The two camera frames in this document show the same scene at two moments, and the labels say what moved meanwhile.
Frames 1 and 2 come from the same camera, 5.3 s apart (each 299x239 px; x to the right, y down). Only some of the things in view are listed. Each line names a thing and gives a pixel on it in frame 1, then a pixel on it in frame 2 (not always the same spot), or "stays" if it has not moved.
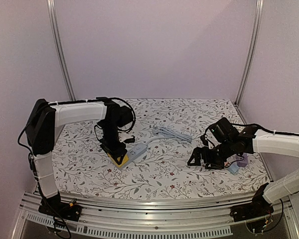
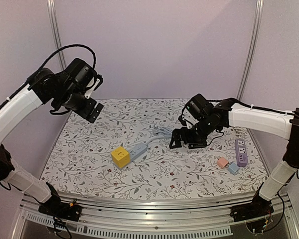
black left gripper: x=115 y=152 → x=85 y=112
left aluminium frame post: x=52 y=11 stays
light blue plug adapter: x=233 y=168 stays
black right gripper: x=205 y=156 → x=183 y=137
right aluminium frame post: x=259 y=7 stays
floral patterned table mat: x=171 y=128 stays
